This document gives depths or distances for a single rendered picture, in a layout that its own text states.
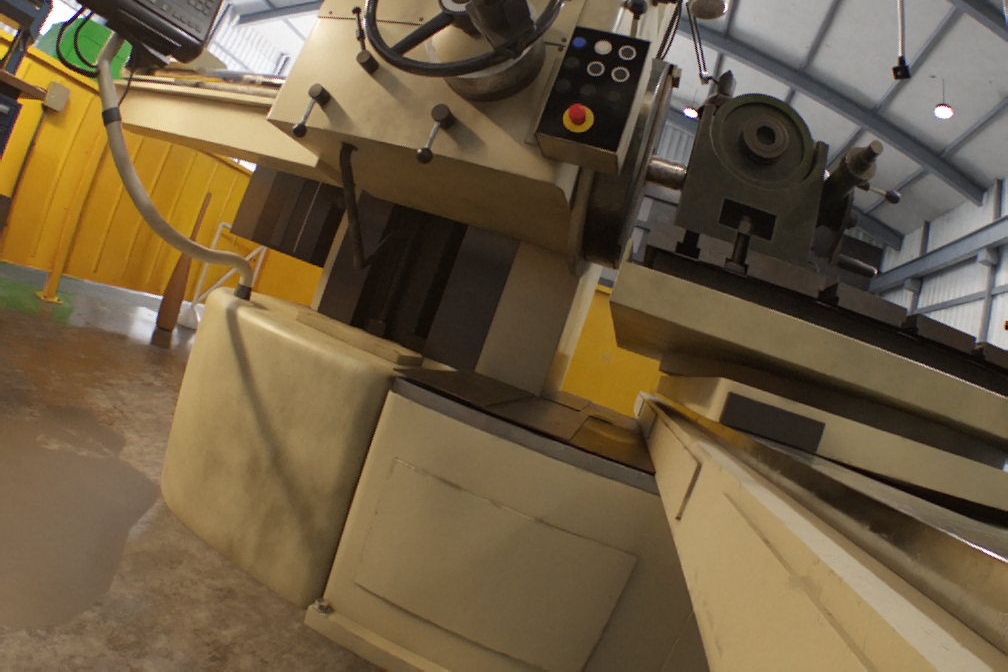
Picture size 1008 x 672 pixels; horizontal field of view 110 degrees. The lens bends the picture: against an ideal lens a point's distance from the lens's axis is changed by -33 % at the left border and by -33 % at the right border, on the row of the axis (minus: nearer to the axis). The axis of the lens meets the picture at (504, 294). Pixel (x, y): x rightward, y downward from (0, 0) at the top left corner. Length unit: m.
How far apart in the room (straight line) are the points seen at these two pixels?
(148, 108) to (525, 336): 1.73
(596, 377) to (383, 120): 2.49
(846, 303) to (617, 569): 0.61
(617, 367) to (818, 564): 3.09
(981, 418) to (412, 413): 1.03
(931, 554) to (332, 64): 1.32
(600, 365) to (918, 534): 3.10
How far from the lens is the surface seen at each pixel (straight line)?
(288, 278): 4.20
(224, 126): 1.90
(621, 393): 3.32
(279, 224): 2.07
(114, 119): 1.19
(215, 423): 1.33
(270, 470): 1.23
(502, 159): 1.02
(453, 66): 0.85
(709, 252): 0.82
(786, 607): 0.28
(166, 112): 2.20
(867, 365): 0.85
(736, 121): 0.96
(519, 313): 1.61
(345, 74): 1.28
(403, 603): 1.14
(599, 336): 3.33
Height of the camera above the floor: 0.76
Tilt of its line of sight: 4 degrees up
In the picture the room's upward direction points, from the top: 20 degrees clockwise
